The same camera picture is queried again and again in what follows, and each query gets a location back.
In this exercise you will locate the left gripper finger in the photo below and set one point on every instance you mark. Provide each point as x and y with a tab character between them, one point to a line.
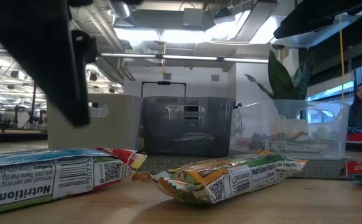
38	40
86	46

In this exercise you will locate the orange green granola bar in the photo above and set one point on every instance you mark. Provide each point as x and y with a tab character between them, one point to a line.
215	183
296	146

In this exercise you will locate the red blue granola bar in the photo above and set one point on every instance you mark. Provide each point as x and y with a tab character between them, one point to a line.
361	169

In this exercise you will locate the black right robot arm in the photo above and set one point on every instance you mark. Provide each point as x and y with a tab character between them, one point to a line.
318	15

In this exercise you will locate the white plastic bin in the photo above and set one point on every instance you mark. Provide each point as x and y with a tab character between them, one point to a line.
118	130

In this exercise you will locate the dark background desk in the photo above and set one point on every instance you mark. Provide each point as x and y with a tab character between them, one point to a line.
13	135

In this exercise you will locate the long ceiling light strip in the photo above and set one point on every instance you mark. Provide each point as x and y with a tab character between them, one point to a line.
187	57

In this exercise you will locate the dark grey translucent bin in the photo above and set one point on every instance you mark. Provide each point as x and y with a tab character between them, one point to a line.
156	124

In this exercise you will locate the grey ceiling box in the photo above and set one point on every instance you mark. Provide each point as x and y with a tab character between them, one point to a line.
193	17

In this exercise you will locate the green snake plant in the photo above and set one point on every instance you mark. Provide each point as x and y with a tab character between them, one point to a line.
280	81

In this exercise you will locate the white plant pot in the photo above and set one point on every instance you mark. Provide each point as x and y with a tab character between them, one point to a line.
285	107

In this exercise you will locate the grey woven mat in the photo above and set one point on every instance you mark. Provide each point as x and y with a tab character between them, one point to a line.
321	169

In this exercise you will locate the clear plastic bin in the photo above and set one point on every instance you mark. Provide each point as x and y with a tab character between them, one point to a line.
336	146

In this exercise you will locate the silver round air duct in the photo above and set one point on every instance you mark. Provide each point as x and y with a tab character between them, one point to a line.
120	7

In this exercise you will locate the black metal frame rig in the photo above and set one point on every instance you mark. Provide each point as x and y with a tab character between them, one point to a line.
33	99
164	82

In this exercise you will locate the grey square wall plate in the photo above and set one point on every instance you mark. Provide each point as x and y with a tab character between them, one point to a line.
215	77
167	76

